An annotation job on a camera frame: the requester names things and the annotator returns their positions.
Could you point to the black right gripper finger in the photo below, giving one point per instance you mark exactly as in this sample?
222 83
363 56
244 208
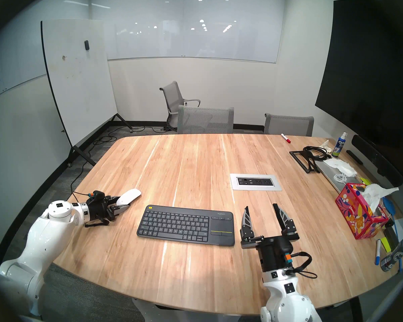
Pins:
286 222
247 225

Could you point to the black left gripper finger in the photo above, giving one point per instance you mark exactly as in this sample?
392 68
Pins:
112 200
119 209

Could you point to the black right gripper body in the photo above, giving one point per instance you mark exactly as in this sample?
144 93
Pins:
272 257

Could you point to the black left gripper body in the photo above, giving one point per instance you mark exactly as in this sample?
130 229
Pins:
100 211

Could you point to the white computer mouse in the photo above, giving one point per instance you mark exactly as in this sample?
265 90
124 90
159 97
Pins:
129 196

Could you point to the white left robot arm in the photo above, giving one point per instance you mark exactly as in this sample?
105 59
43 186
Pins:
47 230

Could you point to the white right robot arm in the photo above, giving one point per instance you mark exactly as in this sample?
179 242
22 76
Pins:
285 304

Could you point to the silver table power outlet panel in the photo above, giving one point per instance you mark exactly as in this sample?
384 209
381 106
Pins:
255 182

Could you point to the silver closed laptop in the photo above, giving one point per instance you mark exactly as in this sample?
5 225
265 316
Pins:
330 177

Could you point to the black laptop stand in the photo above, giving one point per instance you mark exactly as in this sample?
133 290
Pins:
296 159

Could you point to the colourful floral tissue box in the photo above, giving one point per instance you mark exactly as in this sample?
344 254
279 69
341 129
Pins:
356 214

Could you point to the crumpled white cloth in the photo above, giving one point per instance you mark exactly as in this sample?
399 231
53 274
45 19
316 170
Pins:
339 165

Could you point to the red capped whiteboard marker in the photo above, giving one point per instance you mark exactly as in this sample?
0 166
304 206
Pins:
285 138

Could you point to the small crumpled white paper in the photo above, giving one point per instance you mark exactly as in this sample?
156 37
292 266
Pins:
325 144

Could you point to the yellow green sticky note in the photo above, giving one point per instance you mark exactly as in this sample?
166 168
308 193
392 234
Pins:
365 181

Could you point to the whiteboard cleaner spray bottle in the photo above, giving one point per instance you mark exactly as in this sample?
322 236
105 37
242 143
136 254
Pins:
338 147

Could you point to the white tissue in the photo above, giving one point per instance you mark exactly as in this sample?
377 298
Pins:
374 194

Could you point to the gray mesh office chair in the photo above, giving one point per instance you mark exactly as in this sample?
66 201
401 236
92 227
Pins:
205 120
288 125

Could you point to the blue marker pen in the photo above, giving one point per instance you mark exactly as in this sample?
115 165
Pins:
377 254

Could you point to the blue plastic item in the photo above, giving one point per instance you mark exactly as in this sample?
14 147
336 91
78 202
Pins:
388 207

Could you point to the black video conference bar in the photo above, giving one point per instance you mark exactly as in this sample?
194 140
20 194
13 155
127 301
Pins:
376 160

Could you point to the dark gray bottle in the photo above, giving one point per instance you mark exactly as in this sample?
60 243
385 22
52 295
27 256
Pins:
393 257

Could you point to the gray office chair with armrests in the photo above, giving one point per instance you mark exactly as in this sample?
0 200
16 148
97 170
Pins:
173 98

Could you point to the mobile whiteboard on black stand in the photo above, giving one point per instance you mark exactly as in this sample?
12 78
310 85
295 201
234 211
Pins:
77 86

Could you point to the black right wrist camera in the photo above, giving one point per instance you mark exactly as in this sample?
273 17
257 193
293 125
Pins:
284 247

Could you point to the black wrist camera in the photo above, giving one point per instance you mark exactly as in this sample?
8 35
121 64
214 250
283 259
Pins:
284 247
96 194

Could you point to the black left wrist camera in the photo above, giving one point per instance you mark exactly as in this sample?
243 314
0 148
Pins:
96 194

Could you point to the large black wall television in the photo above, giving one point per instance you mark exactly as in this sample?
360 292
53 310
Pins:
366 73

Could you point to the white wall whiteboard with writing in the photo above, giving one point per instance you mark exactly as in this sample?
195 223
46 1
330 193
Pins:
10 59

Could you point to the large glass wall whiteboard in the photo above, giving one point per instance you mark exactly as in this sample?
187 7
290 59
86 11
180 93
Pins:
188 33

